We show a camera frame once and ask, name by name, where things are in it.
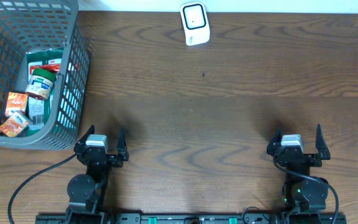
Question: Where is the orange juice carton lower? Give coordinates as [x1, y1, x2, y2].
[0, 111, 31, 137]

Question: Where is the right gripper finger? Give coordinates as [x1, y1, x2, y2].
[315, 124, 330, 155]
[267, 129, 282, 156]

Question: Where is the green lid jar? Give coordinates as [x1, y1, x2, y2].
[25, 68, 56, 101]

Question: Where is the green sponge pack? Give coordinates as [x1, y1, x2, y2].
[27, 48, 63, 136]

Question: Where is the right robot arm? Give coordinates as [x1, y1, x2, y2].
[267, 125, 331, 223]

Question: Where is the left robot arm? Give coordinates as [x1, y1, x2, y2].
[64, 125, 129, 224]

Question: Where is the white barcode scanner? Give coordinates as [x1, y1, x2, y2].
[180, 2, 211, 46]

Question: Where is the orange juice carton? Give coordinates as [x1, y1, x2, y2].
[5, 92, 28, 117]
[0, 111, 31, 137]

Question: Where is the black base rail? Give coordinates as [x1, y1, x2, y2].
[35, 212, 347, 224]

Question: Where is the orange juice carton upper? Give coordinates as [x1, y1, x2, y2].
[5, 92, 28, 117]

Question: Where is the grey plastic mesh basket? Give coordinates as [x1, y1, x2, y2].
[0, 0, 90, 150]

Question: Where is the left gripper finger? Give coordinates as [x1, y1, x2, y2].
[116, 129, 127, 155]
[77, 124, 94, 145]

